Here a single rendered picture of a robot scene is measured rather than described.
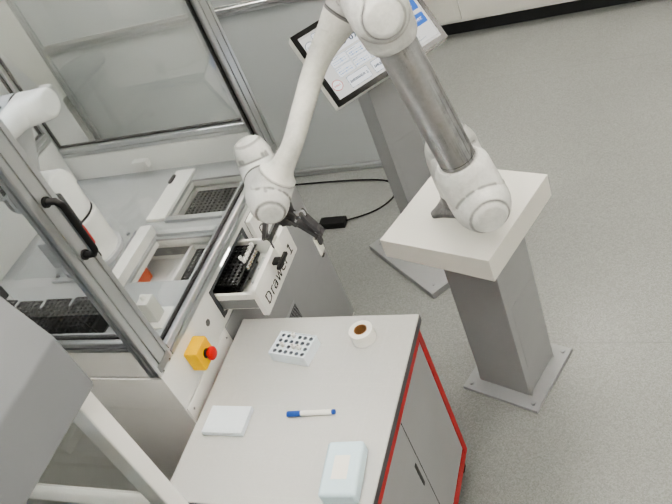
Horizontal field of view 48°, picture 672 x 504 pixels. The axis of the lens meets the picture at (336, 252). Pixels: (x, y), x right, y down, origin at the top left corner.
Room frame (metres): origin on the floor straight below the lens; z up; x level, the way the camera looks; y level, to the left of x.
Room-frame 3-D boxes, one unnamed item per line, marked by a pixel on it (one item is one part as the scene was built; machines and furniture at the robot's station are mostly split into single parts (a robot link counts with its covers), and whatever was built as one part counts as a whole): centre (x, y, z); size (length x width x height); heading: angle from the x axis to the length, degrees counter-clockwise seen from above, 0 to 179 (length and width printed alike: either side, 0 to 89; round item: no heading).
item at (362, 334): (1.53, 0.03, 0.78); 0.07 x 0.07 x 0.04
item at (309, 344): (1.60, 0.22, 0.78); 0.12 x 0.08 x 0.04; 48
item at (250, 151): (1.82, 0.10, 1.25); 0.13 x 0.11 x 0.16; 176
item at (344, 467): (1.13, 0.20, 0.78); 0.15 x 0.10 x 0.04; 153
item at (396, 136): (2.64, -0.44, 0.51); 0.50 x 0.45 x 1.02; 16
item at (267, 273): (1.85, 0.19, 0.87); 0.29 x 0.02 x 0.11; 148
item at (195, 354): (1.64, 0.47, 0.88); 0.07 x 0.05 x 0.07; 148
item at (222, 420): (1.46, 0.46, 0.77); 0.13 x 0.09 x 0.02; 59
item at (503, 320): (1.81, -0.43, 0.38); 0.30 x 0.30 x 0.76; 38
